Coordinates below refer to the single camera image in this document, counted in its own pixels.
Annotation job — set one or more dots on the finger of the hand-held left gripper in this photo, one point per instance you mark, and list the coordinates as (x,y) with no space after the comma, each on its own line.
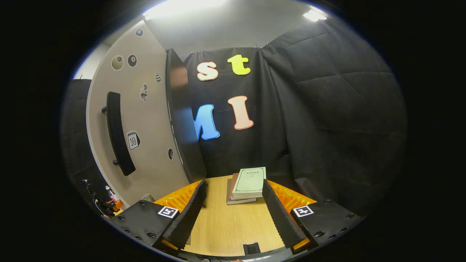
(116,207)

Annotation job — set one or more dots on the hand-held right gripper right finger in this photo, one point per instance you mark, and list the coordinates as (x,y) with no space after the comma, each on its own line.
(278,218)

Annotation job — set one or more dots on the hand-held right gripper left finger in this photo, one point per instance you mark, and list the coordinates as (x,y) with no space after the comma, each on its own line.
(189,214)

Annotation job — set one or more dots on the beige cabinet door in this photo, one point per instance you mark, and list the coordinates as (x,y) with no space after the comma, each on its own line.
(149,127)

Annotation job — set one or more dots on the grey cabinet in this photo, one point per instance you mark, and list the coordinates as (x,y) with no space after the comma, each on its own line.
(182,120)

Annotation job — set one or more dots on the green book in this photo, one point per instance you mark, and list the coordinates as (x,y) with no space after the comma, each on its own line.
(249,182)

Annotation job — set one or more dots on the brown book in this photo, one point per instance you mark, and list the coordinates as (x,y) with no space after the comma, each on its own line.
(234,185)

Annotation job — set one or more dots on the black backdrop cloth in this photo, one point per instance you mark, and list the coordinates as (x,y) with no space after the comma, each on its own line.
(327,127)

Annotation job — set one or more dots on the small ceiling light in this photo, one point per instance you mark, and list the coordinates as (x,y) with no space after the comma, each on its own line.
(314,15)

